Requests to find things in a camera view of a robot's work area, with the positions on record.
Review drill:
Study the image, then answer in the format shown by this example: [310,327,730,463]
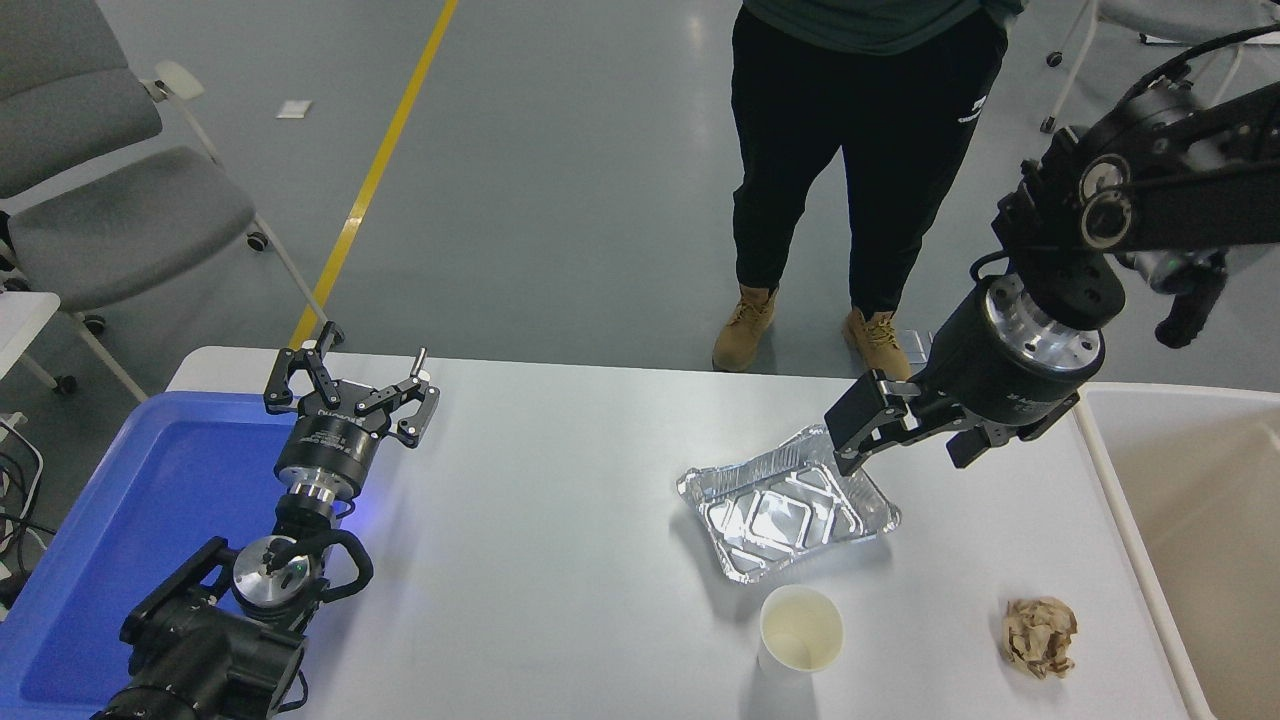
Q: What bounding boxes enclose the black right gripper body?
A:
[915,286,1083,443]

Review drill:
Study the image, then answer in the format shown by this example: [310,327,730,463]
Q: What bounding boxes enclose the black cables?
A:
[0,410,47,601]

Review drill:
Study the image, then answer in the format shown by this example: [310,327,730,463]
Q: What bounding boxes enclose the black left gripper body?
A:
[275,403,393,498]

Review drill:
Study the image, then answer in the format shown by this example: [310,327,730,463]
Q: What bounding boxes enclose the blue plastic tray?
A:
[0,390,351,717]

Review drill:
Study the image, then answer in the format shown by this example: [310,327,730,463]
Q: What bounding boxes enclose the person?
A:
[712,0,1026,383]

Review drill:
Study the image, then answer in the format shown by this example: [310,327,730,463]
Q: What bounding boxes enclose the small white desk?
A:
[0,290,63,381]

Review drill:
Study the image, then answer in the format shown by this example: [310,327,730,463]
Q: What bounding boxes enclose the silver foil tray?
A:
[676,422,903,586]

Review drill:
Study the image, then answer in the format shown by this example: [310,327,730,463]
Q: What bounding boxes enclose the large pale bin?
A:
[1072,382,1280,720]

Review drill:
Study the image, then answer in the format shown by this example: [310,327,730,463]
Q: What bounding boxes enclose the crumpled tan paper ball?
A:
[1000,597,1080,683]

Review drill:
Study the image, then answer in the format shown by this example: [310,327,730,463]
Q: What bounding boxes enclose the grey office chair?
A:
[1038,0,1266,136]
[0,0,341,401]

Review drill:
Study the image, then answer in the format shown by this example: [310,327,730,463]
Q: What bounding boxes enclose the white paper cup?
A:
[757,586,845,686]

